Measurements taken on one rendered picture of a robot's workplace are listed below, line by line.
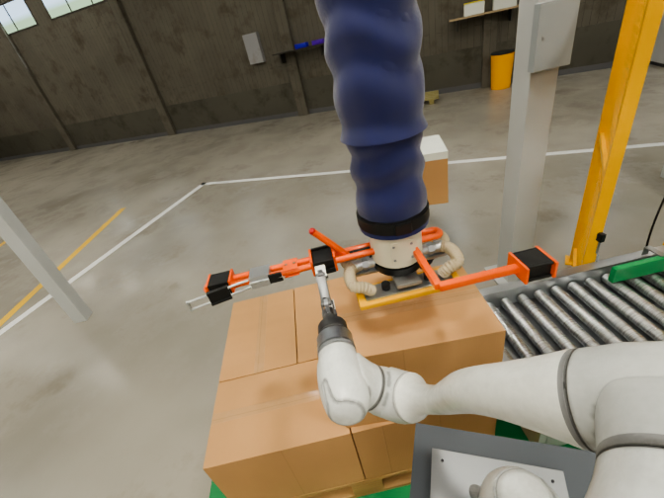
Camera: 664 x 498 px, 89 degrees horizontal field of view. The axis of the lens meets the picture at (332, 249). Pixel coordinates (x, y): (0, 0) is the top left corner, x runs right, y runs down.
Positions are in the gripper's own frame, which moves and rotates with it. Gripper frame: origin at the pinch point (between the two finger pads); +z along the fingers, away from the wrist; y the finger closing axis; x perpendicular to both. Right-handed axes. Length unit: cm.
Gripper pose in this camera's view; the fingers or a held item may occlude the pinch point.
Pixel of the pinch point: (324, 286)
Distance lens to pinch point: 101.1
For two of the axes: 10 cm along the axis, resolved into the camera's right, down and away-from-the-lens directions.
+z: -1.3, -5.2, 8.5
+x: 9.7, -2.3, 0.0
